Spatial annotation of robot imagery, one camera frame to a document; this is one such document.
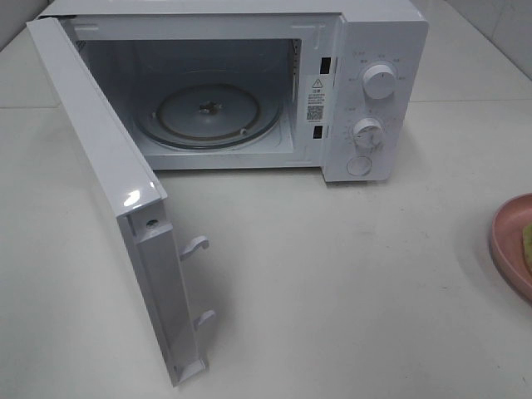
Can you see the round white door button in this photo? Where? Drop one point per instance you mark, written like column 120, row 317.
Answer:
column 359, row 166

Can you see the white timer knob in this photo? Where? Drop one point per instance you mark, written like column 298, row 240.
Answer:
column 367, row 133

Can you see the white microwave door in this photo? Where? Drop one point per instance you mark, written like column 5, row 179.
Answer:
column 133, row 197

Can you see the pink plate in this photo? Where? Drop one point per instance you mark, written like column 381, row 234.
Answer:
column 507, row 243

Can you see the sandwich with tomato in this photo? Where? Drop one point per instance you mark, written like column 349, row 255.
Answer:
column 527, row 246

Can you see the glass microwave turntable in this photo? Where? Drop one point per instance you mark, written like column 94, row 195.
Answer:
column 209, row 116

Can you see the white microwave oven body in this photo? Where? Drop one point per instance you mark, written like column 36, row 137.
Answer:
column 311, row 54

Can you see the upper white power knob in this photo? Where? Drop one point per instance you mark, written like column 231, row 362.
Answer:
column 379, row 81

